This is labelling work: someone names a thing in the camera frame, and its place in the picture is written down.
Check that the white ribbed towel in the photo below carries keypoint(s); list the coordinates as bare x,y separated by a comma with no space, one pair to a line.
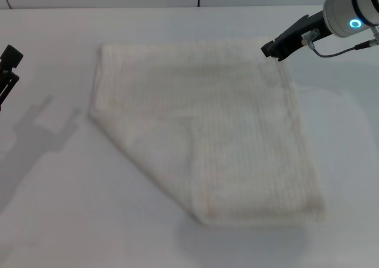
201,125

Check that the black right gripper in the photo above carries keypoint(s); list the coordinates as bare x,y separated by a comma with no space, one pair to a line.
316,23

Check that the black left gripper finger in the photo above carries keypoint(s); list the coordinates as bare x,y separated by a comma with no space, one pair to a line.
10,57

